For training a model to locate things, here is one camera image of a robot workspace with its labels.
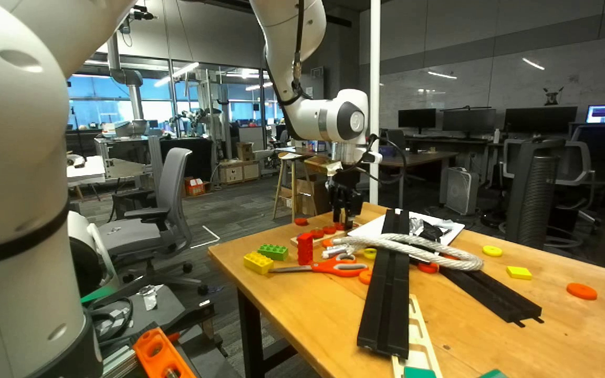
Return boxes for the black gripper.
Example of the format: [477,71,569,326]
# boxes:
[325,164,365,231]

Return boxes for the white paper sheet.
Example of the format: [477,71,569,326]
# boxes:
[346,208,467,257]

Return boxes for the red cup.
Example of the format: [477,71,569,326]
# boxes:
[297,231,315,266]

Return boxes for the wooden stool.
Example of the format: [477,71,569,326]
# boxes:
[270,152,319,222]

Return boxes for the green toy brick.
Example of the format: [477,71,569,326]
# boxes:
[257,241,289,262]

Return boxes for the yellow toy brick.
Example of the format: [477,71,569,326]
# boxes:
[241,249,277,278]

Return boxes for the black monitor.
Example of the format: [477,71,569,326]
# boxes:
[441,105,500,137]
[502,105,580,137]
[396,107,440,130]

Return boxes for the white vertical pole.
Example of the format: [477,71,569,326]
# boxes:
[367,0,382,206]

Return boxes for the light wooden slat strip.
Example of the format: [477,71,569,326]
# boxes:
[388,291,446,378]

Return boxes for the orange box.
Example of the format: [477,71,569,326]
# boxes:
[183,177,208,197]

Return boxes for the grey cylindrical bin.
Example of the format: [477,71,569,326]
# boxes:
[507,153,558,241]

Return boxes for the small white cup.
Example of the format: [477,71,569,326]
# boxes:
[141,284,159,313]

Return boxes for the orange clamp tool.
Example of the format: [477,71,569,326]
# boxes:
[132,326,197,378]

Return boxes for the grey mesh office chair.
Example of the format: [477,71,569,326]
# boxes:
[500,135,597,233]

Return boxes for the white topped desk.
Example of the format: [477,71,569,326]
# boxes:
[66,153,109,192]

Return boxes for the white rounded housing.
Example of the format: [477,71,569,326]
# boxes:
[62,208,122,301]

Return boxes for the orange handled scissors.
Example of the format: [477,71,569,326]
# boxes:
[269,257,369,279]

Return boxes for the white rope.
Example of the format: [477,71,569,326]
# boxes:
[322,231,485,273]

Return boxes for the black plastic rail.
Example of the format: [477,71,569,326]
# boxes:
[413,219,547,329]
[354,206,413,363]

